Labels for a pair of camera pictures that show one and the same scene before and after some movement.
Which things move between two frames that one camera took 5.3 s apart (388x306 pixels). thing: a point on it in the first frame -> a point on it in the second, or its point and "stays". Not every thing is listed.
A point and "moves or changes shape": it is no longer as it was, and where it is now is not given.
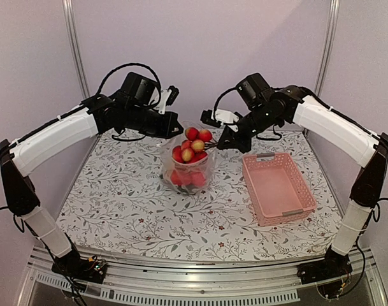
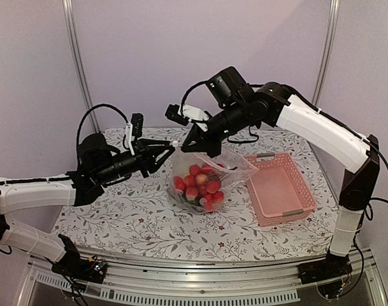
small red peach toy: x=187 y=155 -> x=191 y=193
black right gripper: x=233 y=141 -> x=194 y=134
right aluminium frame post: x=329 y=38 stays
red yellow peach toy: x=191 y=133 moves or changes shape
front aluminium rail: x=150 y=283 stays
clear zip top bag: x=188 y=157 moves or changes shape
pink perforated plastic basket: x=278 y=192 stays
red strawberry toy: x=197 y=180 -> x=211 y=202
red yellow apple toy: x=204 y=135 moves or changes shape
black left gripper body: x=156 y=129 -> x=143 y=159
